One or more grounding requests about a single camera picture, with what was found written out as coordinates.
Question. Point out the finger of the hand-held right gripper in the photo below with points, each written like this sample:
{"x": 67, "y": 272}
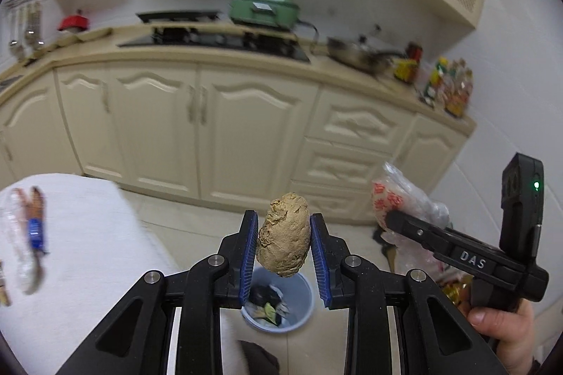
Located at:
{"x": 409, "y": 229}

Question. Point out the red printed clear plastic bag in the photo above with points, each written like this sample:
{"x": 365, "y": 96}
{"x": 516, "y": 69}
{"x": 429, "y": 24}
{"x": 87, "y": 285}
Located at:
{"x": 391, "y": 199}

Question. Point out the dark cloth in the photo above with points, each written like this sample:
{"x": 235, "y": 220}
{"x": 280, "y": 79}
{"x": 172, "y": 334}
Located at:
{"x": 259, "y": 362}

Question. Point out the red lidded jar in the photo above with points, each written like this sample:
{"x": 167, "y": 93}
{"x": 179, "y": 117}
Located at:
{"x": 413, "y": 51}

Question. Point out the metal ladle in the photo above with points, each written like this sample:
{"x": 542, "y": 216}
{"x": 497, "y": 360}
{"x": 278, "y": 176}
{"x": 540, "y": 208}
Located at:
{"x": 16, "y": 49}

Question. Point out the black cooktop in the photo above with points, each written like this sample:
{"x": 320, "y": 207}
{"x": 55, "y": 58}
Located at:
{"x": 220, "y": 45}

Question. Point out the light blue trash bin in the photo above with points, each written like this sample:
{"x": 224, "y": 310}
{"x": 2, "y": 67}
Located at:
{"x": 301, "y": 296}

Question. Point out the black flat tray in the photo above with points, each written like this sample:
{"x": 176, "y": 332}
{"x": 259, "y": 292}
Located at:
{"x": 176, "y": 16}

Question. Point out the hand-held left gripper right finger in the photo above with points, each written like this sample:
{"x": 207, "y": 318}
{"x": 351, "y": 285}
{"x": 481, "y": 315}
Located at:
{"x": 320, "y": 265}

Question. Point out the metal spoon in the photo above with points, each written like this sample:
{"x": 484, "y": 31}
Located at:
{"x": 38, "y": 42}

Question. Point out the yellow seasoning packet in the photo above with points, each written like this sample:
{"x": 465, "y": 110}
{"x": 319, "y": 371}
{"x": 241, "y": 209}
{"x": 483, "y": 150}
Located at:
{"x": 404, "y": 71}

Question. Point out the brown paper lump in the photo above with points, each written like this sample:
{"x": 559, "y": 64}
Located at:
{"x": 283, "y": 234}

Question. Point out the person's right hand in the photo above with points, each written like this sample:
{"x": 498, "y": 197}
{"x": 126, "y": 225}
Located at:
{"x": 510, "y": 331}

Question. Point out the steel frying pan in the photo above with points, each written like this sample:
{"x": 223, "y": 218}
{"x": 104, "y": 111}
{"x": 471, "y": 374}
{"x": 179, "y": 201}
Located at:
{"x": 352, "y": 53}

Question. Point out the green capped sauce bottle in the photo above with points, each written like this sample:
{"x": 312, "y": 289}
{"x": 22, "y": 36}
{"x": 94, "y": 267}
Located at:
{"x": 435, "y": 80}

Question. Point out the yellow foil wrapper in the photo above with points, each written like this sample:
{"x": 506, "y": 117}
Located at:
{"x": 457, "y": 291}

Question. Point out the green kitchen appliance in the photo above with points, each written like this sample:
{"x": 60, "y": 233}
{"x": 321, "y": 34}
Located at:
{"x": 264, "y": 12}

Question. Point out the green snack packet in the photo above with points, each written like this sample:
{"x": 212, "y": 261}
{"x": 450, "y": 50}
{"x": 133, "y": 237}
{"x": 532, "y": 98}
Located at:
{"x": 272, "y": 312}

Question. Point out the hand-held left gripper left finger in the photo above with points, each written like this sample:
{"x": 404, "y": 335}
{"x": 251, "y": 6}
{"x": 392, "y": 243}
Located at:
{"x": 250, "y": 256}

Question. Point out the red pot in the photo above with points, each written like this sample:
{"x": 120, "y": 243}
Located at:
{"x": 74, "y": 23}

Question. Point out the black plastic bag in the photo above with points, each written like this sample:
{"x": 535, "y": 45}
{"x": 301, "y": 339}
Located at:
{"x": 266, "y": 293}

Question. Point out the person's right forearm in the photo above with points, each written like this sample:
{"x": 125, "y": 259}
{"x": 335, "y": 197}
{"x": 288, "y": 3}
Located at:
{"x": 523, "y": 368}

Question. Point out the cream lower kitchen cabinets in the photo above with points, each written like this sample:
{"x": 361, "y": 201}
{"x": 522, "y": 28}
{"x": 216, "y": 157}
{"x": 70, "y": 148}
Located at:
{"x": 154, "y": 128}

